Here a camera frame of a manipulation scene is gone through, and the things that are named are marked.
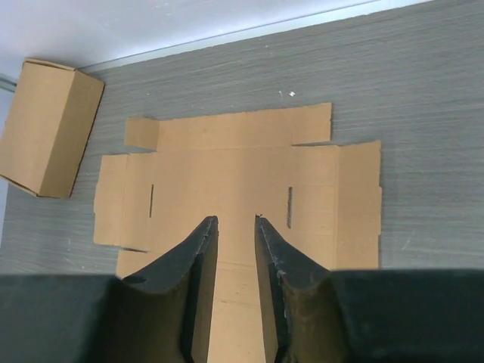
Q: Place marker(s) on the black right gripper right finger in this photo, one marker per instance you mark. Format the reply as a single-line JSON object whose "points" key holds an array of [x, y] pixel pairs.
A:
{"points": [[301, 320]]}

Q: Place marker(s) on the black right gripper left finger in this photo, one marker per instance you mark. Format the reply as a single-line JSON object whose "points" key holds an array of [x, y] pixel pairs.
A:
{"points": [[166, 309]]}

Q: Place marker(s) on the brown cardboard box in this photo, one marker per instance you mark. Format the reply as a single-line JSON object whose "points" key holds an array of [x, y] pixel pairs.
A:
{"points": [[47, 129], [280, 164]]}

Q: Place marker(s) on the closed brown cardboard box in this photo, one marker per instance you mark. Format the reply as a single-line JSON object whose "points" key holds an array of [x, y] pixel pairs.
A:
{"points": [[47, 129]]}

